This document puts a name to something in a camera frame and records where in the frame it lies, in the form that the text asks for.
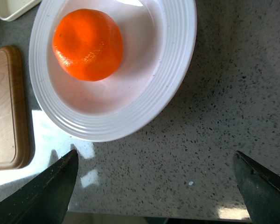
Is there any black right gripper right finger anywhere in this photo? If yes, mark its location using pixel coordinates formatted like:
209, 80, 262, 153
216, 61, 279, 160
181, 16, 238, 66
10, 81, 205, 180
233, 151, 280, 224

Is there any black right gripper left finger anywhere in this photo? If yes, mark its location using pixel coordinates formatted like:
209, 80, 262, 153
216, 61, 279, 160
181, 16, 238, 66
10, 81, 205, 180
0, 150, 78, 224

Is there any white ribbed plate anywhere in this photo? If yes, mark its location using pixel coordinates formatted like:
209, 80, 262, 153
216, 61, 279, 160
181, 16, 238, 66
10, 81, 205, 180
28, 0, 197, 142

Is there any orange fruit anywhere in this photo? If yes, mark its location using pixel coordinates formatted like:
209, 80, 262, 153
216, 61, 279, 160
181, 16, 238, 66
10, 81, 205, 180
52, 8, 123, 82

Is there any wooden cutting board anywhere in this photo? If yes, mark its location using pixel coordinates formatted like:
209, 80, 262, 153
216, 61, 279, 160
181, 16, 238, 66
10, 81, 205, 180
0, 45, 30, 170

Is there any cream bear tray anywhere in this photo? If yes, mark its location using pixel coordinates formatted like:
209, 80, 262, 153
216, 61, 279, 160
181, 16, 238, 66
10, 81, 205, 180
0, 0, 41, 21

